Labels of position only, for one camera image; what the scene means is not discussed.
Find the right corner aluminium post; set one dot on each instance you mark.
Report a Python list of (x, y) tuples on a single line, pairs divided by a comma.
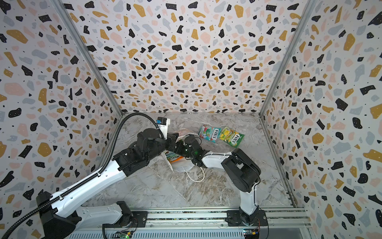
[(289, 52)]

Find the red green Fox's candy bag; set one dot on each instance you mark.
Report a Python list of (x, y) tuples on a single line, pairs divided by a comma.
[(209, 132)]

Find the green white snack packet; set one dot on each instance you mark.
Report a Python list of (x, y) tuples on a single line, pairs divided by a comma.
[(171, 155)]

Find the yellow green Fox's candy bag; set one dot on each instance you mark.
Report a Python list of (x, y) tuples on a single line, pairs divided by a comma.
[(231, 137)]

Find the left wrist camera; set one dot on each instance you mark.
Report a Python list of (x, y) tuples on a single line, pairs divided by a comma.
[(163, 124)]

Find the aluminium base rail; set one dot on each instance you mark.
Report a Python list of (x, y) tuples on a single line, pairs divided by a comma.
[(206, 223)]

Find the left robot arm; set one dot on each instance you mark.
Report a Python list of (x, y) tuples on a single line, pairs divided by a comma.
[(63, 213)]

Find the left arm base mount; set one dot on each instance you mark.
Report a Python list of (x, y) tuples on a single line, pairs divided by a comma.
[(136, 219)]

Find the orange snack packet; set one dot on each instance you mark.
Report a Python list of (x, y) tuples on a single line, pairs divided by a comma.
[(179, 158)]

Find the white paper gift bag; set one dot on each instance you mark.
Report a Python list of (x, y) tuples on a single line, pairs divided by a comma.
[(184, 165)]

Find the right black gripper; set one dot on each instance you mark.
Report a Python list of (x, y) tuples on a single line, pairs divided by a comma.
[(182, 148)]

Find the corner aluminium post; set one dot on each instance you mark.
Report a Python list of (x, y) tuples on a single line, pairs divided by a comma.
[(65, 17), (289, 52)]

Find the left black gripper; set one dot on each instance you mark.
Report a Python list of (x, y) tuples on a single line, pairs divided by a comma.
[(171, 139)]

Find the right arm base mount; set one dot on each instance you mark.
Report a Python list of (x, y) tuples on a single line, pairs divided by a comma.
[(238, 218)]

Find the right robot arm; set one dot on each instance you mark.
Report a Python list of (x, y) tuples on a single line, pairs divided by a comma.
[(240, 168)]

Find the left corner aluminium post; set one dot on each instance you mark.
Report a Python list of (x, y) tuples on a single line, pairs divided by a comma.
[(65, 17)]

